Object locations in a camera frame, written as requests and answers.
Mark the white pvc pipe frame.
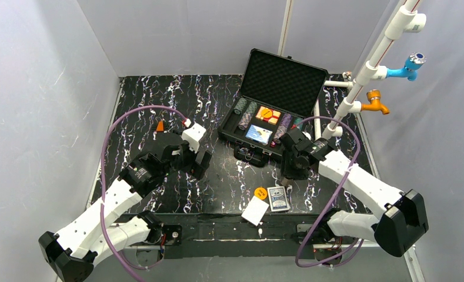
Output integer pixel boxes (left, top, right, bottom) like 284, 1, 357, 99
335, 0, 427, 121

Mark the red playing card deck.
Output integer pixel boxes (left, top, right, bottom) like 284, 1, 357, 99
241, 196, 269, 226

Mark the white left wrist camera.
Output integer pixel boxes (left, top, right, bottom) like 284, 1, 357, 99
181, 118, 206, 153

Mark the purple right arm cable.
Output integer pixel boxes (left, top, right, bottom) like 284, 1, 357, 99
293, 116, 362, 268

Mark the brown poker chip stack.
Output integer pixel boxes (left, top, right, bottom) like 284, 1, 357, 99
280, 177, 294, 187

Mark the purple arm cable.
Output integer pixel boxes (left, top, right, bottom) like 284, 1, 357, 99
99, 105, 193, 282
293, 116, 362, 268

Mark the black poker set case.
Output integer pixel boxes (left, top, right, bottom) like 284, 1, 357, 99
217, 49, 329, 167

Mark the blue playing card deck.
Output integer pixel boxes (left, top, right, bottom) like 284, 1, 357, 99
266, 186, 290, 212

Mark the blue plastic tap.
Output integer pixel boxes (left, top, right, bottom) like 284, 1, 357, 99
386, 52, 426, 81

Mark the green chip stack in case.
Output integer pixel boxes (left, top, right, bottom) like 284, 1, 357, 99
292, 117, 303, 130

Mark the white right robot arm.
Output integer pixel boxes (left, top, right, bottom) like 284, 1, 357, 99
280, 127, 429, 257

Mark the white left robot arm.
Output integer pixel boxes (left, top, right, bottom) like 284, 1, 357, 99
38, 125, 212, 281

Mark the dark green chip stack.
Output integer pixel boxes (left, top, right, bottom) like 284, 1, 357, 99
233, 98, 248, 115

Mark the grey chip stack in case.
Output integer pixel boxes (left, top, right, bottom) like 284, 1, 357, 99
238, 102, 258, 130

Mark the blue card deck in case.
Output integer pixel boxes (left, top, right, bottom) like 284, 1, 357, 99
245, 125, 272, 145

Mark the orange dealer button lower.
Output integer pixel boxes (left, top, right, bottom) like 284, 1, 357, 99
254, 187, 268, 200

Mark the purple chip stack in case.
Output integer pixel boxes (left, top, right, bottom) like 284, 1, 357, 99
273, 113, 292, 143

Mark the orange plastic tap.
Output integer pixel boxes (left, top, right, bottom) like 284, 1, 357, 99
361, 89, 390, 115

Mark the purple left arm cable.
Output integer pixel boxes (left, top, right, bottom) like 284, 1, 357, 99
99, 105, 193, 282

